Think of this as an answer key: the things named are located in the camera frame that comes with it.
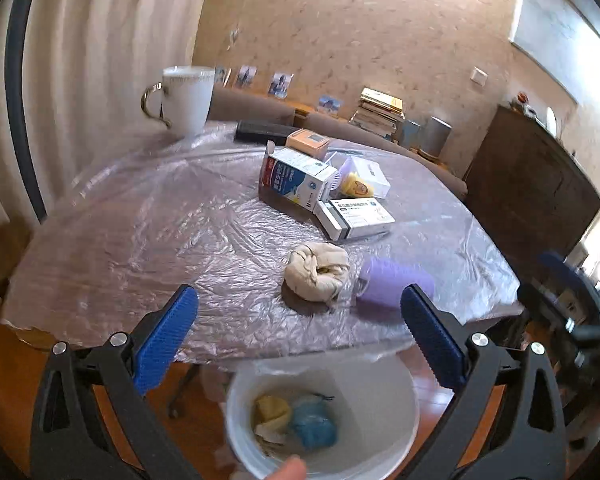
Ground white plastic bin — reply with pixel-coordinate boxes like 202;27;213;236
225;355;421;480

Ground stack of books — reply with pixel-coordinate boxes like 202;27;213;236
349;87;406;140

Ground white mug with gold handle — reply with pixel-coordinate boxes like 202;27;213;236
141;66;216;136

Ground black curved pole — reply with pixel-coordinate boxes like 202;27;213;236
5;0;48;223

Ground yellow wrapper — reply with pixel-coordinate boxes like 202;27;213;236
252;395;293;432

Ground yellow snack packet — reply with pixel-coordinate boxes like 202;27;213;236
341;174;376;199

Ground blue wrapper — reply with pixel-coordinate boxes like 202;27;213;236
287;395;340;451

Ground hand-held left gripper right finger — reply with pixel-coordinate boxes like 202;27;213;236
400;284;567;480

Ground brown upholstered seat back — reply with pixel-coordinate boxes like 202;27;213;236
210;87;296;127
305;112;468;201

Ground person's left hand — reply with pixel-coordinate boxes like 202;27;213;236
267;455;308;480

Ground small grey container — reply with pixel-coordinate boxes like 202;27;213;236
400;119;422;148

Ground purple roll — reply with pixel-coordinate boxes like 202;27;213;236
356;256;437;308

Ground beige cloth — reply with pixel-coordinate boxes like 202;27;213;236
285;241;351;303

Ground blue white medicine carton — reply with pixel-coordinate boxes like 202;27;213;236
258;141;340;213

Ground small orange box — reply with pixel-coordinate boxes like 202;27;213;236
286;128;331;161

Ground black flat case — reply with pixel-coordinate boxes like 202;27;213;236
234;120;298;145

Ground purple white box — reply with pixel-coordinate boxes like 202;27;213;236
330;155;392;200

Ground grey cylindrical speaker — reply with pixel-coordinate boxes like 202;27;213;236
420;116;453;158

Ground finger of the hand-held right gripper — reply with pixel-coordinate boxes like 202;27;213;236
539;251;600;311

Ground grey table leg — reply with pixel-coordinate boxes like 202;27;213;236
167;365;202;418

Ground beige curtain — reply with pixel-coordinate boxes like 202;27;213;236
0;0;216;241

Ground dark wooden cabinet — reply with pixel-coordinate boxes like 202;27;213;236
464;105;600;281

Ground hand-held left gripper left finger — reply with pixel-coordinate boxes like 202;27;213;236
30;284;201;480

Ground white grey medicine box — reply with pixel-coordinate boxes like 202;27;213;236
314;197;396;242

